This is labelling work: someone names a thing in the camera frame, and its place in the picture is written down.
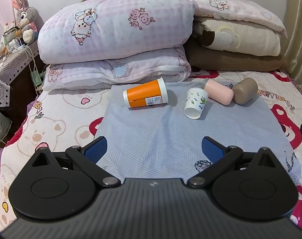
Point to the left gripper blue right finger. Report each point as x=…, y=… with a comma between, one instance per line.
x=222, y=159

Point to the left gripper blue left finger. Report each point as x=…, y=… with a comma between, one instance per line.
x=86, y=158

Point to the taupe brown plastic cup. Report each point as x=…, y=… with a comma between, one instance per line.
x=244, y=91

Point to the white floral paper cup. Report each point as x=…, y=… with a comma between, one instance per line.
x=195, y=102

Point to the pink plastic cup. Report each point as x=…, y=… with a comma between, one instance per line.
x=218, y=92

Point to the orange white paper cup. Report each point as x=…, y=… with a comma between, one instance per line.
x=148, y=94

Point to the light blue patterned cloth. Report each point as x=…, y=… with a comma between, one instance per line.
x=160, y=141

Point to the brown folded blanket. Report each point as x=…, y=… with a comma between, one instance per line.
x=208, y=59

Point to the nightstand with patterned cloth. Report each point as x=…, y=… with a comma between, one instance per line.
x=16, y=85

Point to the pink checked folded quilt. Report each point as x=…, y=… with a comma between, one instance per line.
x=99, y=43

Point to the cream folded blanket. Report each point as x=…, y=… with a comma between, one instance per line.
x=237, y=36

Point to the grey rabbit plush toy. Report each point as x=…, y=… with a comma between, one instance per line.
x=25, y=20

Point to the pink bear print pillow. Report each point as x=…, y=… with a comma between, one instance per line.
x=240, y=10

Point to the beige striped curtain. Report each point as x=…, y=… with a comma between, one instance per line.
x=292, y=46

